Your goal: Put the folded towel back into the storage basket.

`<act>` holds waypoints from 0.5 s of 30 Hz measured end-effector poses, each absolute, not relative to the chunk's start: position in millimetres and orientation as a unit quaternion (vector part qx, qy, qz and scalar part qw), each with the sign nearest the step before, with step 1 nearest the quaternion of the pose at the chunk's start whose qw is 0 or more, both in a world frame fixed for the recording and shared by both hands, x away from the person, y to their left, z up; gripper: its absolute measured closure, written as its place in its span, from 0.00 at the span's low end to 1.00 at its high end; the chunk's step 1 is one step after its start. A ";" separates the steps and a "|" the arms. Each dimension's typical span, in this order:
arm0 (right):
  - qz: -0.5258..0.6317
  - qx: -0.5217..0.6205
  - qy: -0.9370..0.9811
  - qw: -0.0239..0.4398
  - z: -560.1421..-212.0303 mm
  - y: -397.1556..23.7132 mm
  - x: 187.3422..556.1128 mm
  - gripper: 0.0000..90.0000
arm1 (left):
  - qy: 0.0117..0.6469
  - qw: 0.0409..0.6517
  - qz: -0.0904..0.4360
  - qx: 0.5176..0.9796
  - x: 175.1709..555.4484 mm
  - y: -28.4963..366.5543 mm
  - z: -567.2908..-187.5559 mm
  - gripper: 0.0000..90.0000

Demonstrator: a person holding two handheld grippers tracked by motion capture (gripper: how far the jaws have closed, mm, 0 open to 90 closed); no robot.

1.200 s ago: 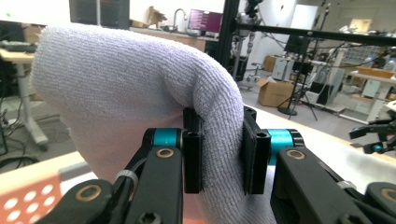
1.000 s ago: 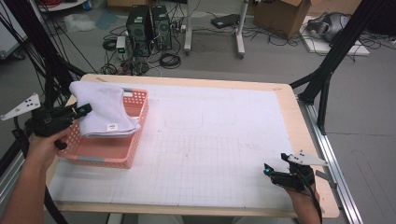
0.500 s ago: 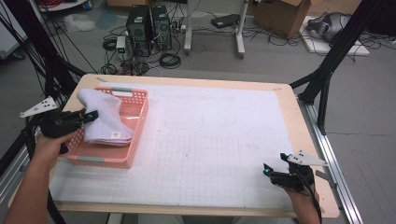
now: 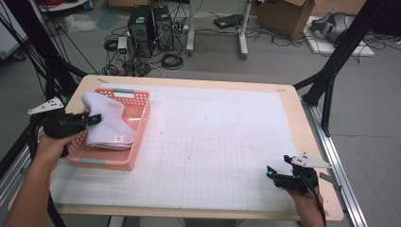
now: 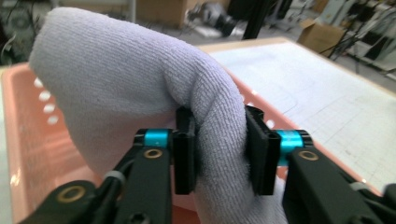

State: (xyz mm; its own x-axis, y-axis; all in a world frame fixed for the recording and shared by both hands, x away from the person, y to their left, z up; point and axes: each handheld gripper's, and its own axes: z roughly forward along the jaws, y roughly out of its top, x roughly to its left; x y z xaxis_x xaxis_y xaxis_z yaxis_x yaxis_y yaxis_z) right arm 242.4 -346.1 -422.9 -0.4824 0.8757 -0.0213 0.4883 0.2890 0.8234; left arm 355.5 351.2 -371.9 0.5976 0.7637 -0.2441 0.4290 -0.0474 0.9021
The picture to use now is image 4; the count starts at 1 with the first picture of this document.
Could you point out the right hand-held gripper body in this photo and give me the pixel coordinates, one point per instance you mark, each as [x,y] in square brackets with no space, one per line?
[296,183]

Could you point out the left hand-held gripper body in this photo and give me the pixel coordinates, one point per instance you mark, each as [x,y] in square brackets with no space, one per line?
[61,126]

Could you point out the lilac printed towel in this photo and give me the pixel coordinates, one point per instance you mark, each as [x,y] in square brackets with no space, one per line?
[107,126]

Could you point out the pink plastic basket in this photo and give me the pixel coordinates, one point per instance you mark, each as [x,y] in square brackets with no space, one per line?
[140,101]

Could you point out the person's right hand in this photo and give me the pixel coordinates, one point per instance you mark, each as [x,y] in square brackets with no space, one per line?
[304,198]

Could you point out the person's left hand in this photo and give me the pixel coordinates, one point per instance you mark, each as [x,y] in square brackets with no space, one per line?
[48,151]

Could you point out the white grid mat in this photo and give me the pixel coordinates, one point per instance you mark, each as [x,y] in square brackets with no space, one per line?
[220,126]

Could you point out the small white power unit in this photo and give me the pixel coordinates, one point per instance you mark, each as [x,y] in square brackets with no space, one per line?
[122,44]

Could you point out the clear plastic bag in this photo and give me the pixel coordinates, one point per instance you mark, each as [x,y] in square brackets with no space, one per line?
[78,22]

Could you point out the teal sheet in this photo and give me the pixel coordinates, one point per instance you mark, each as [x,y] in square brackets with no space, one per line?
[107,19]

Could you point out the black computer tower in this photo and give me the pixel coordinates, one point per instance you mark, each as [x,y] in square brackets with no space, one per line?
[164,28]
[140,31]

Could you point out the white round table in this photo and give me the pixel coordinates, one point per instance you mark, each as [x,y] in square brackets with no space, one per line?
[63,6]

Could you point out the white foam board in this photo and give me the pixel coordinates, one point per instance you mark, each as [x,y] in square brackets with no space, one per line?
[324,47]

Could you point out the flat brown cardboard box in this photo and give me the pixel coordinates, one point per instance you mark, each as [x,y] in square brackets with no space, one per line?
[126,3]

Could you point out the white metal stand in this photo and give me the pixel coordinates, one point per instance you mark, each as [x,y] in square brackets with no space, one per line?
[190,31]

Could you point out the open cardboard box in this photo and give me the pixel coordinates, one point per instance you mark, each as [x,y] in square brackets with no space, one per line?
[283,17]

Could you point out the grey rounded device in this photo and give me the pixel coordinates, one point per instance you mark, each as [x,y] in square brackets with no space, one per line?
[339,25]

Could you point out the black flat box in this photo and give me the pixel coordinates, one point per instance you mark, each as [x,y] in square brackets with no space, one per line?
[227,21]

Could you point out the grey metal bracket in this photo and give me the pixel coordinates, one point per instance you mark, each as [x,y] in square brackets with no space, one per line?
[329,179]

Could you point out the aluminium rail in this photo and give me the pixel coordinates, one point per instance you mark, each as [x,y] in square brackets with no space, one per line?
[350,201]
[12,179]

